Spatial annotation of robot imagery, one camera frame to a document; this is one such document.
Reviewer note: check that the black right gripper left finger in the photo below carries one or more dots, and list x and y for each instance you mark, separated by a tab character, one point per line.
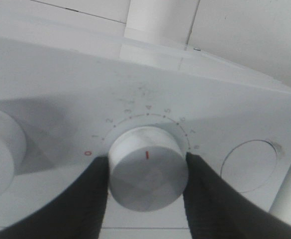
77	213

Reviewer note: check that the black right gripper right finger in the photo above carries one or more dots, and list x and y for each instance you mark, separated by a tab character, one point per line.
214	210

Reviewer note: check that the round white door button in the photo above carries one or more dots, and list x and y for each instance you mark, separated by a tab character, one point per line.
249	165

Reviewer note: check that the white microwave knob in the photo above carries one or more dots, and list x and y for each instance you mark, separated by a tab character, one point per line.
12	149
147	170

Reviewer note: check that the white microwave oven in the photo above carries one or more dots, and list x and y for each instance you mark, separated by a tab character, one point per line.
74	91

